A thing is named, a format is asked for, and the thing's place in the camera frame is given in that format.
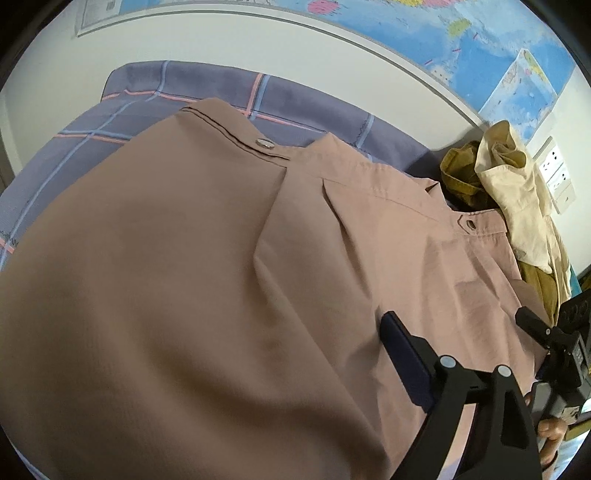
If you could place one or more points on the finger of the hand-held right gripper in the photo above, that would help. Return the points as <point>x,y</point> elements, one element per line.
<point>531,321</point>

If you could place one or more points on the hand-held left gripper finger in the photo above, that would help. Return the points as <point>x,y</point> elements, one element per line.
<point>406,364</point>

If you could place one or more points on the pinkish-brown shorts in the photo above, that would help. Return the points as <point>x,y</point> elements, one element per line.
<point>184,277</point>

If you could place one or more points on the person's right hand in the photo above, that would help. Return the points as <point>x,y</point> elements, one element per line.
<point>551,434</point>

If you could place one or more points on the teal object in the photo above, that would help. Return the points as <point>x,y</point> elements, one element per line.
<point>581,280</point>

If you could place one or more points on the cream yellow garment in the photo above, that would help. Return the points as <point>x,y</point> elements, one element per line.
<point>512,194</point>

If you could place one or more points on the mustard olive garment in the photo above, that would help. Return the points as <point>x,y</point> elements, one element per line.
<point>457,170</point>

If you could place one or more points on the purple plaid bedding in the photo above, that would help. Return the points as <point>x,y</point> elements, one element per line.
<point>138,124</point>

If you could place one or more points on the white wall switch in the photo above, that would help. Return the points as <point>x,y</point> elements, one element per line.
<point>565,201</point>

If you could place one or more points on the white wall socket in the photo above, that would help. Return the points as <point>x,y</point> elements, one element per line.
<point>559,179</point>
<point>551,156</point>

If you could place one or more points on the small wall map poster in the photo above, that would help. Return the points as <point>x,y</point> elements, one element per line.
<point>526,92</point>

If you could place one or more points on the blue world wall map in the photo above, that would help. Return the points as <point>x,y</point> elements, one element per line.
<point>415,41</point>

